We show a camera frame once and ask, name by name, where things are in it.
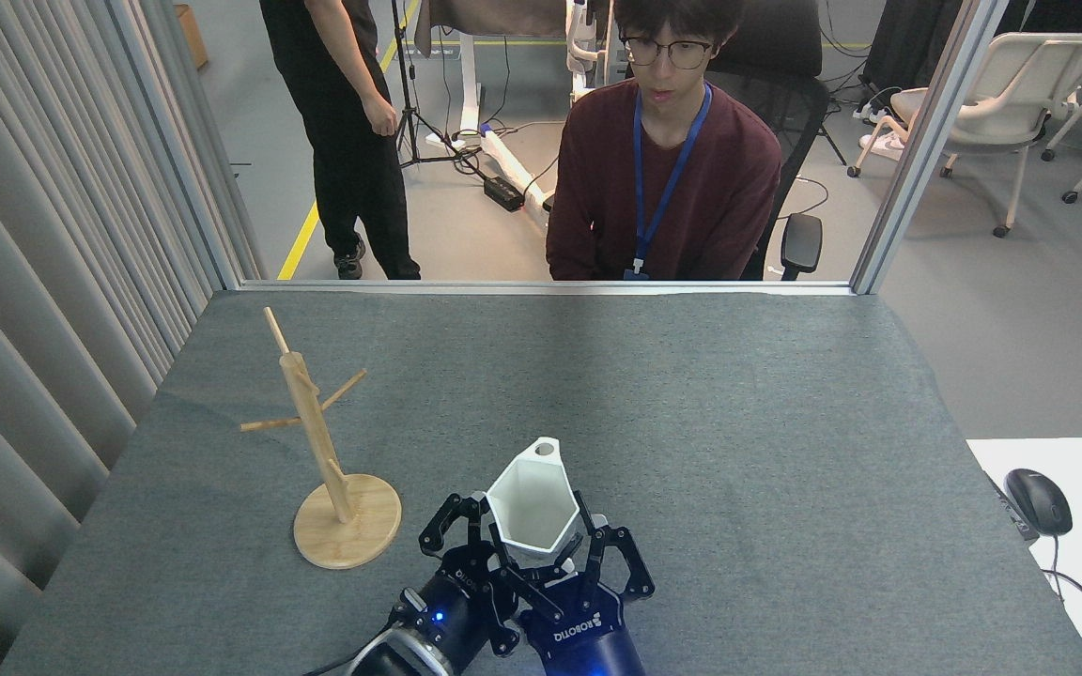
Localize black computer mouse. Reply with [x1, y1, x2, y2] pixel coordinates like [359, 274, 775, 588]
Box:
[1005, 469, 1074, 537]

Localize black tripod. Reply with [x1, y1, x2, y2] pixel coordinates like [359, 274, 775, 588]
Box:
[391, 0, 487, 181]

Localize wooden cup rack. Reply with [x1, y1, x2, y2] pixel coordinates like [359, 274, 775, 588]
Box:
[240, 307, 403, 571]

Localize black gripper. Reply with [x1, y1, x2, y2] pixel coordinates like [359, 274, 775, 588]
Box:
[400, 492, 576, 673]
[518, 491, 656, 676]

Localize standing person's hand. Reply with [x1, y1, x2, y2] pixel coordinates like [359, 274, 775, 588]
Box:
[363, 94, 399, 138]

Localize black power strip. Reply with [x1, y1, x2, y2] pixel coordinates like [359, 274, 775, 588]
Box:
[484, 176, 526, 213]

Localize small black device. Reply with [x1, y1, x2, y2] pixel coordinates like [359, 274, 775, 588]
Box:
[986, 472, 1041, 543]

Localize blue lanyard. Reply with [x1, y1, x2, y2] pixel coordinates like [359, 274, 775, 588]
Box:
[632, 83, 714, 273]

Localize grey pleated curtain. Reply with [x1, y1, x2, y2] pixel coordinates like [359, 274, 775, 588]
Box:
[0, 0, 270, 676]

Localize standing person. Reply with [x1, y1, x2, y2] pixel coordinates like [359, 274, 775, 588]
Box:
[259, 0, 423, 281]

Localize seated person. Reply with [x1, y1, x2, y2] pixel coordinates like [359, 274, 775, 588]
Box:
[546, 0, 783, 282]

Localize black office chair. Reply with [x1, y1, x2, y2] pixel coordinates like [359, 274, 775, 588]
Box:
[705, 0, 830, 282]

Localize white hexagonal cup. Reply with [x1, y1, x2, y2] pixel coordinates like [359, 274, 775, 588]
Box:
[486, 437, 582, 558]

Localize white wheeled stand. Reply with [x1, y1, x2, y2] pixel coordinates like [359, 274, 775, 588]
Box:
[483, 0, 636, 228]

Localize brown-topped white-legged desk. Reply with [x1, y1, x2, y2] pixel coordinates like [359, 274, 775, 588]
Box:
[412, 0, 572, 151]

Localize black-framed glasses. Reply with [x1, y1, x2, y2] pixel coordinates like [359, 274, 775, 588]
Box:
[618, 33, 716, 71]

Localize white chair with armrests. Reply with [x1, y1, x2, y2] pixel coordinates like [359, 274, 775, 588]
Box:
[846, 33, 1082, 238]

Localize cardboard box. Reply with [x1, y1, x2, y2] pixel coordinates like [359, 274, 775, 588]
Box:
[175, 5, 210, 69]

